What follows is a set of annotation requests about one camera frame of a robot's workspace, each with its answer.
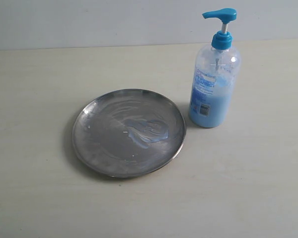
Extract blue soap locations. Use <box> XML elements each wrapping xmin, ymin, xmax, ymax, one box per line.
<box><xmin>124</xmin><ymin>119</ymin><xmax>169</xmax><ymax>149</ymax></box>

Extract round steel plate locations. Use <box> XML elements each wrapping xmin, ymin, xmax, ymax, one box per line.
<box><xmin>72</xmin><ymin>89</ymin><xmax>186</xmax><ymax>179</ymax></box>

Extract blue pump soap bottle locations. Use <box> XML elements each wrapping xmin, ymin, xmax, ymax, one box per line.
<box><xmin>189</xmin><ymin>8</ymin><xmax>241</xmax><ymax>128</ymax></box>

